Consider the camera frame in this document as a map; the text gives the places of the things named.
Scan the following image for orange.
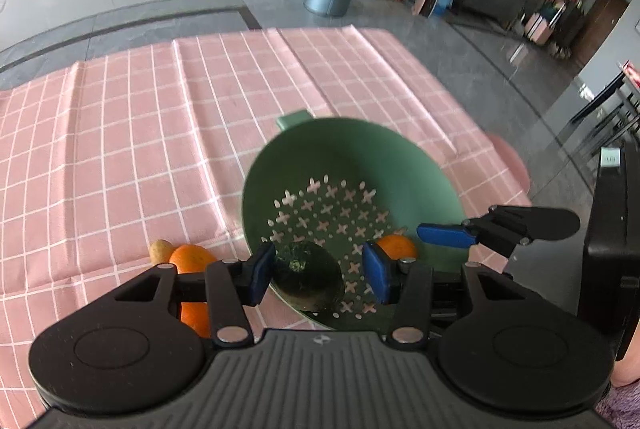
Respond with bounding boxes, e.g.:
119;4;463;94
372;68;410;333
169;245;217;338
375;234;419;260

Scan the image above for green cucumber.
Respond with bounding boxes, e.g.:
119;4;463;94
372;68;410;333
272;241;345;313

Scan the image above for small brown fruit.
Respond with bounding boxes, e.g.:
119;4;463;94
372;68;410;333
149;239;175;265

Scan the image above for green colander bowl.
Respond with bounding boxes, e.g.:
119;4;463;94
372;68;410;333
241;111;469;331

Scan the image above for person right hand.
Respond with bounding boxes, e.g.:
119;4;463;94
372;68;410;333
611;324;640;388

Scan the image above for pink checkered tablecloth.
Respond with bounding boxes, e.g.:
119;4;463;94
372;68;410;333
1;26;528;428

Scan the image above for small pink floor heater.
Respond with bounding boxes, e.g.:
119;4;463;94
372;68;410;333
412;0;438;18

